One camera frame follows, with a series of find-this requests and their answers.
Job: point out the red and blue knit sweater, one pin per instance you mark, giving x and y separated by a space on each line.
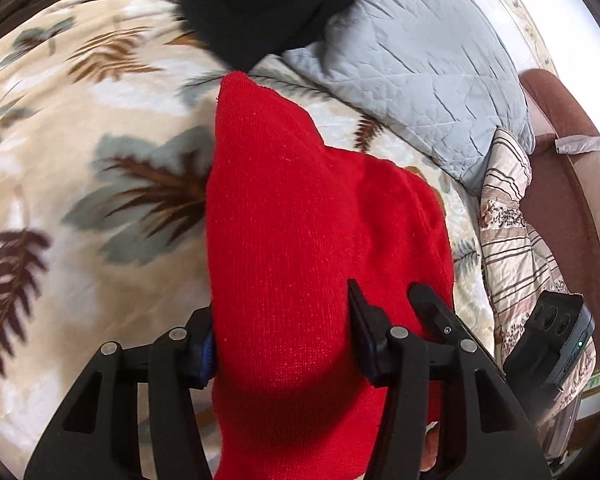
305 235

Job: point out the brown bed frame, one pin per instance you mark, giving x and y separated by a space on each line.
570 210

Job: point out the striped floral bed sheet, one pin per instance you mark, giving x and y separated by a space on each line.
510 240

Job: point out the black cloth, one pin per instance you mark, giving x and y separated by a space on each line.
260 10

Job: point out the grey quilted pillow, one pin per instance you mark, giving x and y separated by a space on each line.
410 60

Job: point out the cream leaf print blanket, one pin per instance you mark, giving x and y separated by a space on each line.
80 125

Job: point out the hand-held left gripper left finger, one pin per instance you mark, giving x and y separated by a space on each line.
201 355

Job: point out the white plastic wrap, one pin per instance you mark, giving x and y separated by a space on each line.
585 145

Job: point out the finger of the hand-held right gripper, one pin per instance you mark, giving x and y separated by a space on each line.
437 315

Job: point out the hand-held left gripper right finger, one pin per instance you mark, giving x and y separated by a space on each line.
367 345

